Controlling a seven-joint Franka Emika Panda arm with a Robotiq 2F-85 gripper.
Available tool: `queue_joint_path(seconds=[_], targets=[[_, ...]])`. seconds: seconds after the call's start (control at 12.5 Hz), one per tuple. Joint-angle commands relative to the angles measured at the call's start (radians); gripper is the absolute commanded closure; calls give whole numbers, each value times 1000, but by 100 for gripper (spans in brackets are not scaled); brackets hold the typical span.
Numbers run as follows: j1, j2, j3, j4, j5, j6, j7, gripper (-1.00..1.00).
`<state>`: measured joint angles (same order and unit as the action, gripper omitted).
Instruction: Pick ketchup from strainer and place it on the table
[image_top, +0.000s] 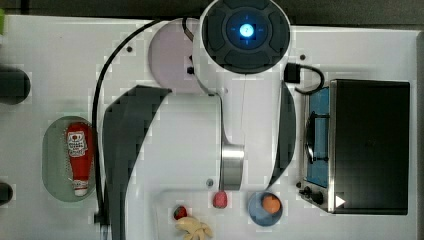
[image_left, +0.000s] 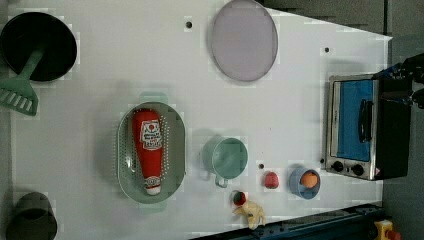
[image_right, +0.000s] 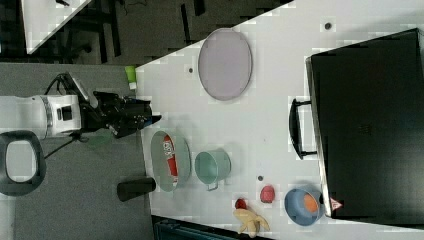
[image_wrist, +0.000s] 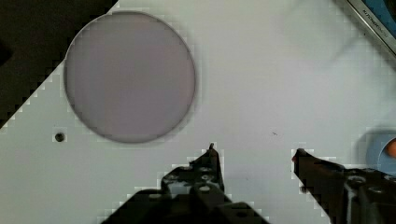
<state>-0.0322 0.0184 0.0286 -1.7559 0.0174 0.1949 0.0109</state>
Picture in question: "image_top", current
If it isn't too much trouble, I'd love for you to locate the lilac round plate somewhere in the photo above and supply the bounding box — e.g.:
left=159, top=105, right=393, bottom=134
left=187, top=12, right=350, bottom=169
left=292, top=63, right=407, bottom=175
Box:
left=148, top=18, right=203, bottom=94

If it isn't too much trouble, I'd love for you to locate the orange fruit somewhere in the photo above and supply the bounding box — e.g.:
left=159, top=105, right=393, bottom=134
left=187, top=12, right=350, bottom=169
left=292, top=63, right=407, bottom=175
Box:
left=262, top=195, right=281, bottom=214

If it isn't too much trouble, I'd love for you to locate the dark grey cup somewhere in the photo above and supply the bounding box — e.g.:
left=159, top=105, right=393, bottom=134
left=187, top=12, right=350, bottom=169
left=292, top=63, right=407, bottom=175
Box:
left=0, top=183, right=13, bottom=205

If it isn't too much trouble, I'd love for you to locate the red strawberry toy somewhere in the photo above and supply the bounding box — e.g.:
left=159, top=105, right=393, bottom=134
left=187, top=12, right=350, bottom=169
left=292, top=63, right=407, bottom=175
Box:
left=173, top=206, right=188, bottom=220

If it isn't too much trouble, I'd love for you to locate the peeled banana toy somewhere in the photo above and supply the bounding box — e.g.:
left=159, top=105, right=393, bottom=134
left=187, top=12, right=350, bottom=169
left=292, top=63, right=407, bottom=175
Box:
left=175, top=217, right=213, bottom=240

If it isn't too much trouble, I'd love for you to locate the silver black toaster oven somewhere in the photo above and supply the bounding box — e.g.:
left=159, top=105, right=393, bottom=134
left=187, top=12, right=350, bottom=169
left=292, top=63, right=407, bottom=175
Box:
left=298, top=79, right=410, bottom=215

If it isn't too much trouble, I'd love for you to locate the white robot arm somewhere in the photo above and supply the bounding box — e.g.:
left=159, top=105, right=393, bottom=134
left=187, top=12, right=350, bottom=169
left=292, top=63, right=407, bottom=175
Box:
left=101, top=0, right=296, bottom=240

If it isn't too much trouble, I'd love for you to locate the green oval strainer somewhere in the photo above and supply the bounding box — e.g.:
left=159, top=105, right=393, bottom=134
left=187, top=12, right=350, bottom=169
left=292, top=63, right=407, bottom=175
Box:
left=42, top=116, right=95, bottom=202

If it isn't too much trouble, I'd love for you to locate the blue bowl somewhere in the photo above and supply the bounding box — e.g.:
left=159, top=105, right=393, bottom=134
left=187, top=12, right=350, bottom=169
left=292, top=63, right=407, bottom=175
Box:
left=247, top=191, right=283, bottom=227

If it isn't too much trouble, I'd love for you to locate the pink strawberry toy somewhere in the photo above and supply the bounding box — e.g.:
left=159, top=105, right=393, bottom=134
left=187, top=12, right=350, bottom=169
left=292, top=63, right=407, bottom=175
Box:
left=212, top=191, right=228, bottom=209

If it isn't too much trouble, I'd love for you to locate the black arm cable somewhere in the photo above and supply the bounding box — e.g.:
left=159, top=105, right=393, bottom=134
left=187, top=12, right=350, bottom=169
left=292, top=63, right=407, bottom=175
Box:
left=91, top=18, right=166, bottom=226

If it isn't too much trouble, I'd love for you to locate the black pot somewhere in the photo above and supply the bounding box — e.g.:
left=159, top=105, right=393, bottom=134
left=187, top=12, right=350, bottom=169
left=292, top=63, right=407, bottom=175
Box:
left=0, top=66, right=31, bottom=105

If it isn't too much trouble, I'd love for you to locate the red ketchup bottle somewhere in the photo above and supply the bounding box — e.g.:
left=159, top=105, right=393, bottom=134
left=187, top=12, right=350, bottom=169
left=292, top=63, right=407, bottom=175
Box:
left=65, top=122, right=93, bottom=197

